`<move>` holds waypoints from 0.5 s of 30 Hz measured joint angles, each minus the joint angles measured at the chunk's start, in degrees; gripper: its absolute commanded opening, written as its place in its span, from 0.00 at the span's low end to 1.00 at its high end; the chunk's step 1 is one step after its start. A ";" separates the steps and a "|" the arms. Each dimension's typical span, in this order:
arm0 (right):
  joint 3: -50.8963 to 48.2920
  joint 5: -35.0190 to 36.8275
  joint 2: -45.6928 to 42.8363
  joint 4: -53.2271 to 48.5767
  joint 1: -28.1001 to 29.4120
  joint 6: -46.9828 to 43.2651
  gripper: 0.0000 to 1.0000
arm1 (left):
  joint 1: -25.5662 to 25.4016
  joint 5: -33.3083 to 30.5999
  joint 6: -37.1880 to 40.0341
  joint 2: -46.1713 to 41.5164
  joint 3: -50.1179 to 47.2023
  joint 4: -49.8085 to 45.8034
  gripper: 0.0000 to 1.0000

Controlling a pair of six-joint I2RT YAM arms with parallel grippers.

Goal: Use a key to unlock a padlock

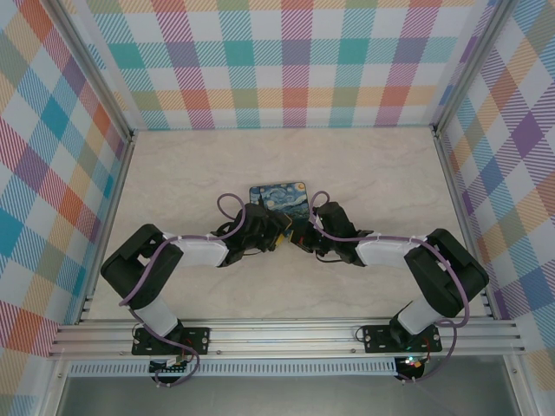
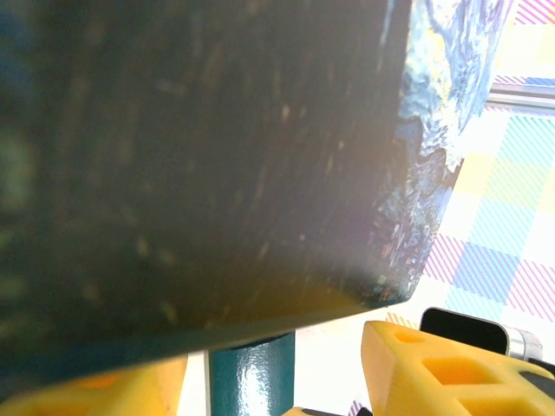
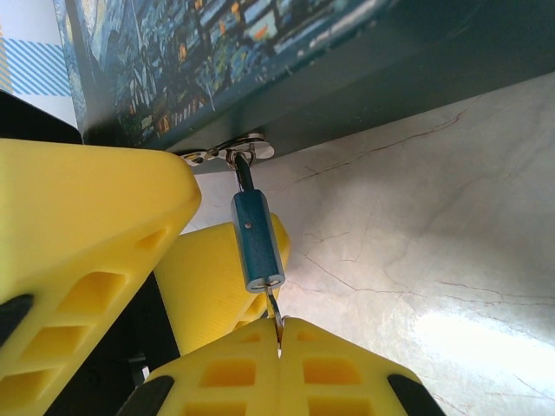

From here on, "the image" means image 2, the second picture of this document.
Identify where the teal cylindrical post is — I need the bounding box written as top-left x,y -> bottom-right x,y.
208,331 -> 297,416

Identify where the starry night painted tin box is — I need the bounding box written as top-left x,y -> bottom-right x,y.
0,0 -> 518,391

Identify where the aluminium frame post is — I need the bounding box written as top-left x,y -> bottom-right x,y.
486,79 -> 555,117

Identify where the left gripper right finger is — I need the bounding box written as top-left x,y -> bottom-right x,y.
361,320 -> 555,416

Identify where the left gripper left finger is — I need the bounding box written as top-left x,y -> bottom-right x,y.
0,356 -> 189,416

